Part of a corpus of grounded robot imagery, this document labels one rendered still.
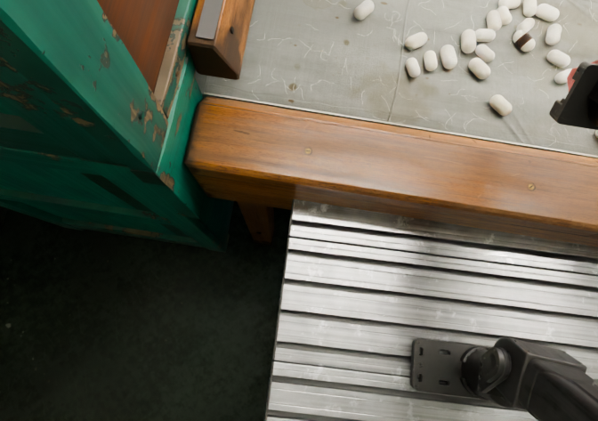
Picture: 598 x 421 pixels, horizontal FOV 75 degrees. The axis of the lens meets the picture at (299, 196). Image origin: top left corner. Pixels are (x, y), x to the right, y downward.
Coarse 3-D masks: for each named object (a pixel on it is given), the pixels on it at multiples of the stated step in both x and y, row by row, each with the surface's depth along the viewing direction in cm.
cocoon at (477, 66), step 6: (474, 60) 60; (480, 60) 60; (468, 66) 61; (474, 66) 60; (480, 66) 60; (486, 66) 59; (474, 72) 60; (480, 72) 60; (486, 72) 59; (480, 78) 61
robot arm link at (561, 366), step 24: (504, 336) 47; (528, 360) 42; (552, 360) 42; (576, 360) 43; (504, 384) 45; (528, 384) 41; (552, 384) 39; (576, 384) 38; (528, 408) 41; (552, 408) 38; (576, 408) 36
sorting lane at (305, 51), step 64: (256, 0) 63; (320, 0) 63; (384, 0) 64; (448, 0) 65; (576, 0) 66; (256, 64) 60; (320, 64) 60; (384, 64) 61; (512, 64) 62; (576, 64) 63; (448, 128) 59; (512, 128) 59; (576, 128) 60
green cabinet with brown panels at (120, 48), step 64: (0, 0) 19; (64, 0) 24; (128, 0) 34; (192, 0) 47; (0, 64) 25; (64, 64) 25; (128, 64) 34; (0, 128) 38; (64, 128) 35; (128, 128) 35
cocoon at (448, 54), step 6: (444, 48) 60; (450, 48) 60; (444, 54) 60; (450, 54) 60; (456, 54) 60; (444, 60) 60; (450, 60) 59; (456, 60) 60; (444, 66) 60; (450, 66) 60
